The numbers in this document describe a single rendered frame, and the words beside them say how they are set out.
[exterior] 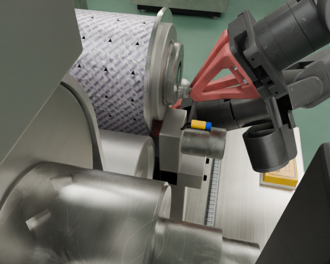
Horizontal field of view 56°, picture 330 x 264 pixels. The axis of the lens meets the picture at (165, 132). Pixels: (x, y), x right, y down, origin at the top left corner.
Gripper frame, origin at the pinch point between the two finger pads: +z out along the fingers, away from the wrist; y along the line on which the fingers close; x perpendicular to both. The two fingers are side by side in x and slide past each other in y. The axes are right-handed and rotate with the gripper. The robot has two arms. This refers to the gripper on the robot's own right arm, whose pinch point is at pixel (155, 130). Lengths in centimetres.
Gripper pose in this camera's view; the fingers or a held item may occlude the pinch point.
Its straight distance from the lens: 54.3
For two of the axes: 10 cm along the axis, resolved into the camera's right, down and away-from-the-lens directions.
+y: 2.0, -7.0, 6.8
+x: -4.7, -6.8, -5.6
